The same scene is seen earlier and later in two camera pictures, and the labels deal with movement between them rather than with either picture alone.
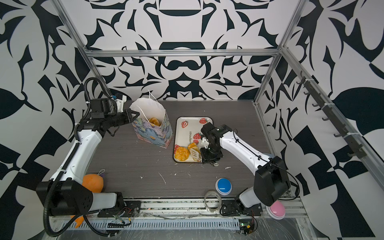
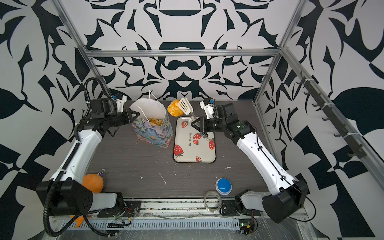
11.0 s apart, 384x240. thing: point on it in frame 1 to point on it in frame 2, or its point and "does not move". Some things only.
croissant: [194, 146] to [154, 121]
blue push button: [223, 186] does not move
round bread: [181, 153] to [174, 108]
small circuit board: [246, 226] does not move
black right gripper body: [211, 153] to [214, 125]
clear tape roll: [216, 209] does not move
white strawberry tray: [188, 145] does not move
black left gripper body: [120, 118] does not move
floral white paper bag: [152, 124] does not move
